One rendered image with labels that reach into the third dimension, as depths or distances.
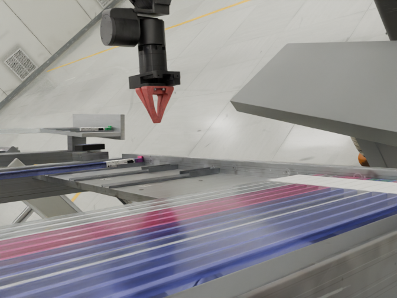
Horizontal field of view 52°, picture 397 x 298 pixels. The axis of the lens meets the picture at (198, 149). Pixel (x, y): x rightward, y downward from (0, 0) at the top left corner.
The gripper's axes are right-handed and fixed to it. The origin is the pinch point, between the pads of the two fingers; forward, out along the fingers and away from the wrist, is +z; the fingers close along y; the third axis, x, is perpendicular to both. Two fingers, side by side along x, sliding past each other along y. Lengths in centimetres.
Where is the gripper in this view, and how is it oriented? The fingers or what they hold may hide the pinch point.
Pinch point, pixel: (156, 119)
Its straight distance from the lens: 85.2
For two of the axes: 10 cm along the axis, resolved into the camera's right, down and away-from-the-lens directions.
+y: 6.3, 0.1, -7.8
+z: 0.6, 10.0, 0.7
